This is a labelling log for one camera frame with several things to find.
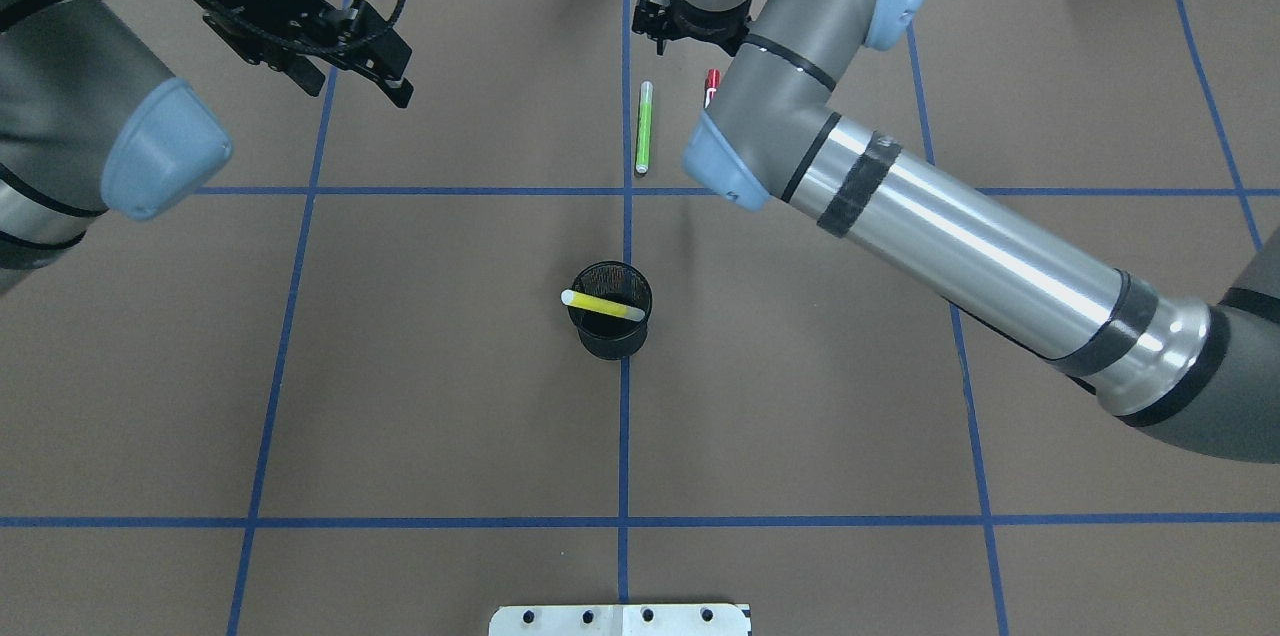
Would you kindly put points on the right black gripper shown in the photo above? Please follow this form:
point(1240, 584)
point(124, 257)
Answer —
point(712, 20)

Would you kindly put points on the red whiteboard marker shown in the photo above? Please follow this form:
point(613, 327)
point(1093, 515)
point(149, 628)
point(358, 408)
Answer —
point(712, 80)

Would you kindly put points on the green highlighter pen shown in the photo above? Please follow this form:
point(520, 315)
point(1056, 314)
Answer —
point(644, 129)

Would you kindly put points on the yellow highlighter pen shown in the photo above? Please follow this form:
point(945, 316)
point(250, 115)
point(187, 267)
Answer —
point(598, 305)

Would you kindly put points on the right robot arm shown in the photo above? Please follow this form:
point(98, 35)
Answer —
point(1202, 377)

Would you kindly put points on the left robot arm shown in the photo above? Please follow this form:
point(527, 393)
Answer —
point(94, 121)

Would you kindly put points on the black mesh pen cup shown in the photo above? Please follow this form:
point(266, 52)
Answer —
point(605, 337)

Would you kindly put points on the white pedestal column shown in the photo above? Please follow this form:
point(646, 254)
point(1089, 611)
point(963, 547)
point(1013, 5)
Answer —
point(623, 619)

